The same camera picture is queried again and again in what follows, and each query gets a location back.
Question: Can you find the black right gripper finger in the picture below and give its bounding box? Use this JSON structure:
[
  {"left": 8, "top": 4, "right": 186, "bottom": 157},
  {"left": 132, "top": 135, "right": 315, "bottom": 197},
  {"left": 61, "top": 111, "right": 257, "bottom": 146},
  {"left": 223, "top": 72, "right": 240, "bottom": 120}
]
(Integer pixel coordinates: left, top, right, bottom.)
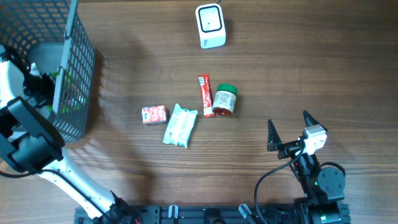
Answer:
[
  {"left": 267, "top": 119, "right": 282, "bottom": 152},
  {"left": 303, "top": 110, "right": 328, "bottom": 132}
]

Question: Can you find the green gummy candy bag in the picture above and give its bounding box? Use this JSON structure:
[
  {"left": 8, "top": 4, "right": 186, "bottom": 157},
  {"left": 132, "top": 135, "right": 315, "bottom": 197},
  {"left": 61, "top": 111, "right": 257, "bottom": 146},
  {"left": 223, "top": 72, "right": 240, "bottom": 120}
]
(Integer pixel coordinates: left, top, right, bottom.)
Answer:
[{"left": 61, "top": 72, "right": 86, "bottom": 114}]

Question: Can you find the green lid jar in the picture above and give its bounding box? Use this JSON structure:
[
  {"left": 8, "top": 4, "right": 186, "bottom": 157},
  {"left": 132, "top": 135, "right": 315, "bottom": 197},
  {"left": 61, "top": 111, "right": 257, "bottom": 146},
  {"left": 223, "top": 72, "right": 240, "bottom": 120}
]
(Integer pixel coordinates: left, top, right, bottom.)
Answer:
[{"left": 213, "top": 83, "right": 238, "bottom": 116}]

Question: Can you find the red stick sachet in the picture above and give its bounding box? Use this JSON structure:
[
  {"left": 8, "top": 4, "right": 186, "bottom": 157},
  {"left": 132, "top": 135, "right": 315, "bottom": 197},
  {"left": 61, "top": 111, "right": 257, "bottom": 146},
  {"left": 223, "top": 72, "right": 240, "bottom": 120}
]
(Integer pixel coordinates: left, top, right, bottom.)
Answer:
[{"left": 198, "top": 74, "right": 215, "bottom": 118}]

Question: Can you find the teal white tissue pack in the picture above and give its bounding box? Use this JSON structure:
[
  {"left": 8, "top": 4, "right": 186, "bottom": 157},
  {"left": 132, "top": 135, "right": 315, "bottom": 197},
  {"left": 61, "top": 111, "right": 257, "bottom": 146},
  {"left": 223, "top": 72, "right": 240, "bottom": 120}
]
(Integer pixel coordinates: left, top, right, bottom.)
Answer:
[{"left": 163, "top": 103, "right": 198, "bottom": 148}]

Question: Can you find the small red white carton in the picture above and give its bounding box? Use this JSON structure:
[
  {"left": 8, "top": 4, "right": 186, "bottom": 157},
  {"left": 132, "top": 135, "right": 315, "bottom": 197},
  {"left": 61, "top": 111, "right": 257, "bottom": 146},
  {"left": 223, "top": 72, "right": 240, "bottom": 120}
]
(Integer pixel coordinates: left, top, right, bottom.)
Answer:
[{"left": 141, "top": 105, "right": 167, "bottom": 124}]

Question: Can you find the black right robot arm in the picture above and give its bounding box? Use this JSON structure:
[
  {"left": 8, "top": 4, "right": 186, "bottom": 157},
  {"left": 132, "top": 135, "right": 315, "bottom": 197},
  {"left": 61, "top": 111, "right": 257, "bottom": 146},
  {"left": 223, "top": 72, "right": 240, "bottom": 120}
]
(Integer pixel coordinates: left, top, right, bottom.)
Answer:
[{"left": 263, "top": 111, "right": 351, "bottom": 224}]

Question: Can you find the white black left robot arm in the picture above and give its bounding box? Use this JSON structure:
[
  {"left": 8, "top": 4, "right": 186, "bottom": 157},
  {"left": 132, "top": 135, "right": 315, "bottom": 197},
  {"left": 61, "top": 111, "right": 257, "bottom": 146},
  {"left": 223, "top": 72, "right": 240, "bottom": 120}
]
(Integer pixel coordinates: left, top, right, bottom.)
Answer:
[{"left": 1, "top": 45, "right": 139, "bottom": 223}]

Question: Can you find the white barcode scanner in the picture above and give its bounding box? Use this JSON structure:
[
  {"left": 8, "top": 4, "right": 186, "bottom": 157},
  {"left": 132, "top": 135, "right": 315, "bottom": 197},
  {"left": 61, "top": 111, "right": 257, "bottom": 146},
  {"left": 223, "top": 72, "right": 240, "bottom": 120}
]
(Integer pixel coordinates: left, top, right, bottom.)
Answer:
[{"left": 195, "top": 3, "right": 226, "bottom": 49}]

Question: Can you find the grey plastic mesh basket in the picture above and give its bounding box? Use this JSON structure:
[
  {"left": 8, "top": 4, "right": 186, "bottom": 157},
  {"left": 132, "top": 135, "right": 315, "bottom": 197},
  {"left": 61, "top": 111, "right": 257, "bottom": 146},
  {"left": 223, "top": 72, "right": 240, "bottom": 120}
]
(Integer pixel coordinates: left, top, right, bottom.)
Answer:
[{"left": 1, "top": 0, "right": 95, "bottom": 143}]

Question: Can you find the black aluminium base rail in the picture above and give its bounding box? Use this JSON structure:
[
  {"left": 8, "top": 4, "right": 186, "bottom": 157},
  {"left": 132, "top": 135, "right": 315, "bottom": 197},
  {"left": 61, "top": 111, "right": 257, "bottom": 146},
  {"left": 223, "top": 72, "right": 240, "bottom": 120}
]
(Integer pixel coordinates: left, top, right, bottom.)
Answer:
[{"left": 73, "top": 203, "right": 352, "bottom": 224}]

